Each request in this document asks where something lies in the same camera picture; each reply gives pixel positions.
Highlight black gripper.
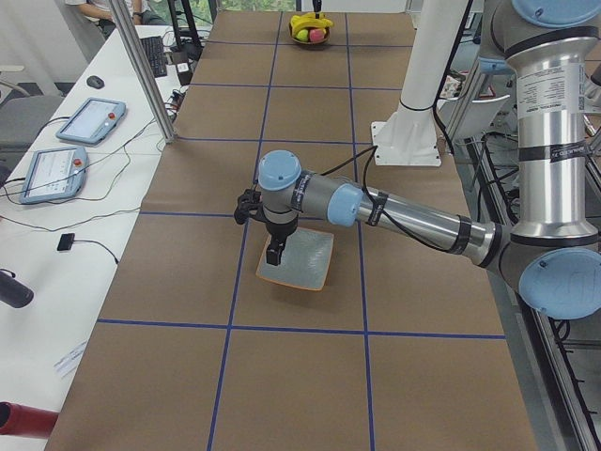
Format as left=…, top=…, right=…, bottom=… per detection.
left=266, top=219, right=297, bottom=266

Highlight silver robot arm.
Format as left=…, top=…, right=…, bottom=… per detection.
left=236, top=1, right=600, bottom=319

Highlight grey square plate orange rim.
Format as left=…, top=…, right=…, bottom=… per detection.
left=255, top=227, right=334, bottom=291

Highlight woven brown fruit basket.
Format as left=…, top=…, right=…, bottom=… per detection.
left=291, top=27, right=330, bottom=46

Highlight white central column base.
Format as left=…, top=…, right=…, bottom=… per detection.
left=372, top=1, right=471, bottom=167

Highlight small black box device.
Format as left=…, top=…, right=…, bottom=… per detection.
left=56, top=233, right=75, bottom=252

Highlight brown box with label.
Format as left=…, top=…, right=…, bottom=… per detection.
left=171, top=52, right=193, bottom=86

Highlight green pear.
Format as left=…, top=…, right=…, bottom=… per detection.
left=294, top=29, right=309, bottom=42

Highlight far red apple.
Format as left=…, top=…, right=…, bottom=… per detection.
left=309, top=28, right=327, bottom=42

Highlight far blue teach pendant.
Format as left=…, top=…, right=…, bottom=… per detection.
left=55, top=98, right=127, bottom=146

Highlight blue teach pendant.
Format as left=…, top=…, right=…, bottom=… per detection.
left=20, top=146, right=88, bottom=205
left=55, top=98, right=127, bottom=146

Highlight near blue teach pendant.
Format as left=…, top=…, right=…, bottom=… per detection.
left=20, top=146, right=88, bottom=205

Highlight black keyboard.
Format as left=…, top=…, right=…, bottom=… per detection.
left=140, top=36, right=167, bottom=78

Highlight black computer mouse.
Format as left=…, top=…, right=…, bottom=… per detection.
left=86, top=75, right=104, bottom=89

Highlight black cylinder object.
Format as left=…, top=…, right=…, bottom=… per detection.
left=0, top=269, right=34, bottom=308

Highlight red cylinder object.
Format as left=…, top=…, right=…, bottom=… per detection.
left=1, top=401, right=59, bottom=439

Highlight aluminium frame post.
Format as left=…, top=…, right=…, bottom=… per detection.
left=108, top=0, right=176, bottom=144

